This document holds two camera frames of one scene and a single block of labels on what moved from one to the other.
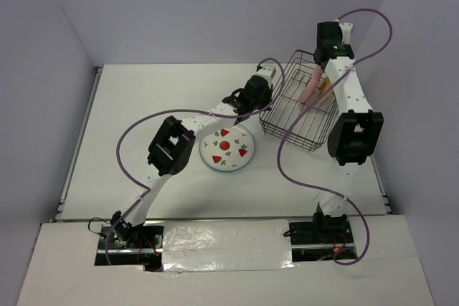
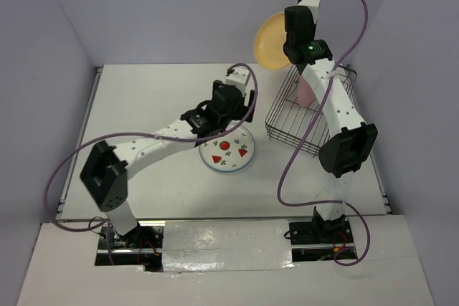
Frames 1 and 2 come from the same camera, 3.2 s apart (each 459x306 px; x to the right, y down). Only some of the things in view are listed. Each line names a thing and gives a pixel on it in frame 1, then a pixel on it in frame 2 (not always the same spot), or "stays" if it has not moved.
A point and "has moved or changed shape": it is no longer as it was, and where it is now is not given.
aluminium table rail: [79, 142] stays
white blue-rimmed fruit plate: [226, 150] stays
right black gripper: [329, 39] → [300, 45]
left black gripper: [268, 93] → [243, 110]
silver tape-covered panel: [228, 245] stays
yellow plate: [325, 84] has moved or changed shape
